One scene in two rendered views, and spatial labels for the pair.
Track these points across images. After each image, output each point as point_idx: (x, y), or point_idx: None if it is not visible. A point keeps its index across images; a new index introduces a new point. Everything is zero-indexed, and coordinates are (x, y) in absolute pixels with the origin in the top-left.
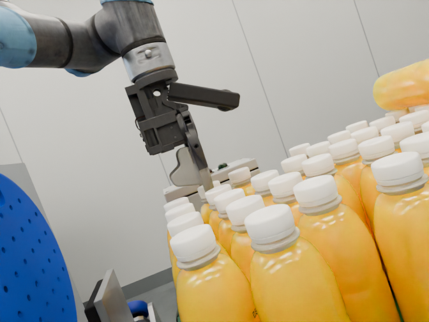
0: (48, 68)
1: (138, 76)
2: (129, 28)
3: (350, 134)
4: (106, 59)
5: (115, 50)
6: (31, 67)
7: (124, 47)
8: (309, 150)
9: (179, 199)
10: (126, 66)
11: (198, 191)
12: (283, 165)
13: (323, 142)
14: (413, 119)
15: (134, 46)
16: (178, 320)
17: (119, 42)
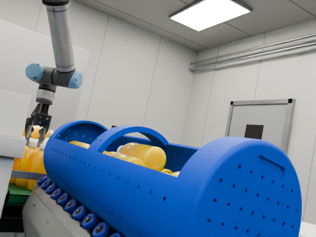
0: (55, 84)
1: (51, 100)
2: (56, 87)
3: (36, 139)
4: (43, 84)
5: (47, 85)
6: (63, 86)
7: (53, 90)
8: (35, 140)
9: (42, 144)
10: (49, 94)
11: (33, 143)
12: (44, 143)
13: (32, 139)
14: (44, 141)
15: (55, 92)
16: (12, 196)
17: (53, 87)
